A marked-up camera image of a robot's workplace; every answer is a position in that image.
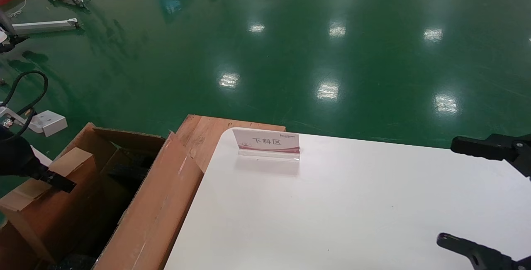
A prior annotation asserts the grey metal camera bracket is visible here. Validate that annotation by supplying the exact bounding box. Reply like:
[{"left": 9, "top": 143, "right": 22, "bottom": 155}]
[{"left": 0, "top": 106, "right": 32, "bottom": 129}]

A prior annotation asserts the large cardboard box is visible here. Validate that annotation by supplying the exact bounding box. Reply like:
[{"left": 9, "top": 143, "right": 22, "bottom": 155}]
[{"left": 0, "top": 123, "right": 205, "bottom": 270}]

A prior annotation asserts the grey metal stand leg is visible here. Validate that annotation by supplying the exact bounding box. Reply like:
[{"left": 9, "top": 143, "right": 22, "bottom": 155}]
[{"left": 12, "top": 18, "right": 79, "bottom": 32}]

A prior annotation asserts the small cardboard box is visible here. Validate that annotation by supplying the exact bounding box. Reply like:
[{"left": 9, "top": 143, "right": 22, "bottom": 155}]
[{"left": 0, "top": 147, "right": 100, "bottom": 264}]

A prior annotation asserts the white pipe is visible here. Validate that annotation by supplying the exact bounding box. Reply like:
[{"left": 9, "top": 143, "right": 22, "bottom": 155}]
[{"left": 29, "top": 146, "right": 54, "bottom": 167}]

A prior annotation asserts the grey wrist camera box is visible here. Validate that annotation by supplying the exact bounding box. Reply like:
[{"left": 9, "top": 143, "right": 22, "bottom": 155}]
[{"left": 28, "top": 110, "right": 68, "bottom": 138}]

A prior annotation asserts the black foam block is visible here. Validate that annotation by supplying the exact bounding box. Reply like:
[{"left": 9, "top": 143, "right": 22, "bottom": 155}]
[
  {"left": 108, "top": 154, "right": 158, "bottom": 180},
  {"left": 48, "top": 253, "right": 99, "bottom": 270}
]

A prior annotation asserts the black cable with yellow tag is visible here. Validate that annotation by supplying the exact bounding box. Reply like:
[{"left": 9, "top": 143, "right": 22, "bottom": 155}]
[{"left": 0, "top": 70, "right": 49, "bottom": 140}]

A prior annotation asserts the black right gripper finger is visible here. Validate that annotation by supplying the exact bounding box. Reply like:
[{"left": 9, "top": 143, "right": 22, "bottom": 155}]
[
  {"left": 436, "top": 233, "right": 531, "bottom": 270},
  {"left": 451, "top": 134, "right": 531, "bottom": 178}
]

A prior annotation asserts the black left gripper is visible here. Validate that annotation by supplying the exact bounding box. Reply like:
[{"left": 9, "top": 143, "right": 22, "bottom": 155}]
[{"left": 0, "top": 127, "right": 77, "bottom": 194}]

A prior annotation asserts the clear acrylic sign holder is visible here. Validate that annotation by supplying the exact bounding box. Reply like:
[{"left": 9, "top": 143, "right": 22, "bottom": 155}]
[{"left": 232, "top": 128, "right": 301, "bottom": 162}]

